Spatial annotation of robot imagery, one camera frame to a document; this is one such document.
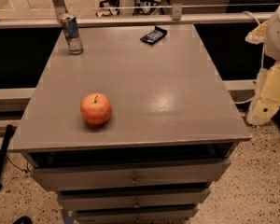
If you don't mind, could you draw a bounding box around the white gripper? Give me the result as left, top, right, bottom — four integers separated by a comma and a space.
246, 61, 280, 126

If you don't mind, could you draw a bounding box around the redbull can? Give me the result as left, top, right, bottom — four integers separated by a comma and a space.
60, 13, 84, 55

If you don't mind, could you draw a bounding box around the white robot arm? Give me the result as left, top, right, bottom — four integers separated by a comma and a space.
245, 6, 280, 125

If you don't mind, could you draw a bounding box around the grey drawer cabinet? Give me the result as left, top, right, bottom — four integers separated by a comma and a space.
10, 24, 250, 224

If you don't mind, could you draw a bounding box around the dark blue snack packet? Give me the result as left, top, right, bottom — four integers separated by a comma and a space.
140, 26, 167, 45

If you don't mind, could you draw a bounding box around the red apple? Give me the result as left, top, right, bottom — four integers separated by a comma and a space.
80, 93, 112, 125

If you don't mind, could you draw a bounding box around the black shoe tip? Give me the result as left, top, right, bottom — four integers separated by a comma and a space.
13, 216, 33, 224

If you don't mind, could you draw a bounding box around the black bar on floor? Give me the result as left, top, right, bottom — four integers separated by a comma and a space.
0, 125, 15, 189

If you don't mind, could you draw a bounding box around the white cable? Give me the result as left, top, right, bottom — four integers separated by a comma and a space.
232, 10, 267, 105

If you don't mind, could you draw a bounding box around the metal railing frame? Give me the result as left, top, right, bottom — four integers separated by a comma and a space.
0, 0, 272, 29

